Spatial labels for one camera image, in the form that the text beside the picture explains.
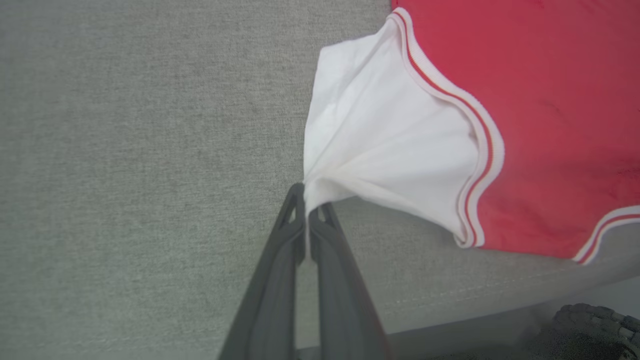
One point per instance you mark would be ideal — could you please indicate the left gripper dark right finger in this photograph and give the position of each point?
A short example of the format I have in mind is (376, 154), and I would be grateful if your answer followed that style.
(340, 305)

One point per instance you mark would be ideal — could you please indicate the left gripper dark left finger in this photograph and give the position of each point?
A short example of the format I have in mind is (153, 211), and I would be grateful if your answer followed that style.
(272, 300)

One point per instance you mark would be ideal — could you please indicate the red and white garment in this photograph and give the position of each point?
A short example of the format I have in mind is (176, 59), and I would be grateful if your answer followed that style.
(525, 115)

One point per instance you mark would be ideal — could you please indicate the grey fabric sofa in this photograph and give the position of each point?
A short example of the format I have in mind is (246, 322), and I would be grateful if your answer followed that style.
(150, 150)

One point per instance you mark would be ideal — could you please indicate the dark grey woven basket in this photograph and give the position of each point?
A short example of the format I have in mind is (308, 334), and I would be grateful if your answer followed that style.
(590, 335)

